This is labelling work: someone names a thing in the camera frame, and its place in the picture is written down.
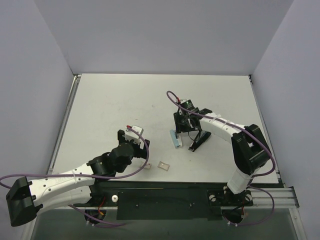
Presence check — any light blue white stapler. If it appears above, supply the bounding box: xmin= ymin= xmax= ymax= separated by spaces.
xmin=169 ymin=129 xmax=183 ymax=149

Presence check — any black stapler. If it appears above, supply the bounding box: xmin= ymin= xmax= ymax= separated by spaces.
xmin=188 ymin=130 xmax=212 ymax=152

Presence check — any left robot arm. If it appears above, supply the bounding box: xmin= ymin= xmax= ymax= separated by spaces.
xmin=5 ymin=125 xmax=150 ymax=227

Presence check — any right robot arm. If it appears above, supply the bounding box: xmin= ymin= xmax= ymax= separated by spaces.
xmin=172 ymin=99 xmax=270 ymax=205

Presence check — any staple box with red label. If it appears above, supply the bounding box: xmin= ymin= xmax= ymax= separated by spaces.
xmin=139 ymin=163 xmax=152 ymax=170

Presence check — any open clear staple box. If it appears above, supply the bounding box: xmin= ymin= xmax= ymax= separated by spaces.
xmin=157 ymin=161 xmax=170 ymax=171

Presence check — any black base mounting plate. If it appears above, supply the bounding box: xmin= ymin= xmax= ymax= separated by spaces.
xmin=76 ymin=180 xmax=253 ymax=221

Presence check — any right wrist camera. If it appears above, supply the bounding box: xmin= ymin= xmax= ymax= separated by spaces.
xmin=180 ymin=99 xmax=195 ymax=111

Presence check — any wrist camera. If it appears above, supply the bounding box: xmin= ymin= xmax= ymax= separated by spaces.
xmin=124 ymin=125 xmax=144 ymax=145
xmin=180 ymin=99 xmax=195 ymax=111

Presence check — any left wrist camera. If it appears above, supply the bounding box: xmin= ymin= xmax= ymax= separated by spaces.
xmin=124 ymin=125 xmax=144 ymax=145

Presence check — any aluminium frame rail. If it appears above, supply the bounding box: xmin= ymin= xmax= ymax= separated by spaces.
xmin=250 ymin=187 xmax=300 ymax=209

